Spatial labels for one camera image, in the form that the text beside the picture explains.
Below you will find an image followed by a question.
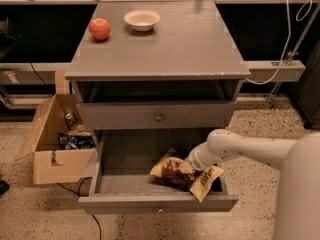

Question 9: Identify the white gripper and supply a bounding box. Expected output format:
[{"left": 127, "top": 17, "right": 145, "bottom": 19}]
[{"left": 187, "top": 143, "right": 217, "bottom": 171}]

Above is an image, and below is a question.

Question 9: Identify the brown chip bag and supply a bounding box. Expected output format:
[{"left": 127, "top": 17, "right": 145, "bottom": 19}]
[{"left": 150, "top": 148, "right": 224, "bottom": 202}]

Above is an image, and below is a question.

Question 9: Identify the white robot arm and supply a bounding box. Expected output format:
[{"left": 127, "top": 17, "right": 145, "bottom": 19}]
[{"left": 187, "top": 129, "right": 320, "bottom": 240}]

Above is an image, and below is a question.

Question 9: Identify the round brass drawer knob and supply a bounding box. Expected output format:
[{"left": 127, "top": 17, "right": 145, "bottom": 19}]
[{"left": 155, "top": 113, "right": 163, "bottom": 122}]

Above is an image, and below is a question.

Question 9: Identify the grey wooden drawer cabinet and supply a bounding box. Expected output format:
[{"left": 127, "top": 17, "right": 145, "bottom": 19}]
[{"left": 65, "top": 0, "right": 251, "bottom": 216}]

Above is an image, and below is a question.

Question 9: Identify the closed grey upper drawer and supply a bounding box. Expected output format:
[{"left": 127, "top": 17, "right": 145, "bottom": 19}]
[{"left": 78, "top": 102, "right": 235, "bottom": 130}]

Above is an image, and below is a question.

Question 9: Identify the open grey middle drawer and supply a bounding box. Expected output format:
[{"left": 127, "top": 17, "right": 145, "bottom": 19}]
[{"left": 79, "top": 129, "right": 238, "bottom": 214}]

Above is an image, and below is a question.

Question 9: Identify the blue snack bag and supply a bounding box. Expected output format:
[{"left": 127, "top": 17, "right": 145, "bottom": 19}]
[{"left": 58, "top": 133, "right": 95, "bottom": 150}]

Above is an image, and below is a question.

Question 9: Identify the metal drink can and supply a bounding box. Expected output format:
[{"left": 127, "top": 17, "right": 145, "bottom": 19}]
[{"left": 65, "top": 113, "right": 77, "bottom": 130}]

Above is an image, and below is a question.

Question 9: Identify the white paper bowl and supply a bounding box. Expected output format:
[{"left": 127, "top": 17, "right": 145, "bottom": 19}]
[{"left": 124, "top": 9, "right": 160, "bottom": 32}]

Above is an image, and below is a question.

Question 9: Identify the open cardboard box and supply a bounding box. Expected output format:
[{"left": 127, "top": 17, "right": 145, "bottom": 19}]
[{"left": 16, "top": 94, "right": 96, "bottom": 185}]

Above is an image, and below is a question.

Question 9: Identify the red apple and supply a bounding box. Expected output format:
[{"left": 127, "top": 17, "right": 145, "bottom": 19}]
[{"left": 89, "top": 18, "right": 111, "bottom": 41}]

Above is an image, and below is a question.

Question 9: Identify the black shoe tip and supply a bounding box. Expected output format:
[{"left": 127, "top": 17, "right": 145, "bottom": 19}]
[{"left": 0, "top": 180, "right": 10, "bottom": 195}]

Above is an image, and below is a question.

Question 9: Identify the black floor cable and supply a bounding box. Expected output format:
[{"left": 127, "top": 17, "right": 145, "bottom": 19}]
[{"left": 57, "top": 176, "right": 103, "bottom": 240}]

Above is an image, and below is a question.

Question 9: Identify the grey window rail frame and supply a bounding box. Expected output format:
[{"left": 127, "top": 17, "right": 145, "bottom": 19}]
[{"left": 0, "top": 0, "right": 319, "bottom": 85}]

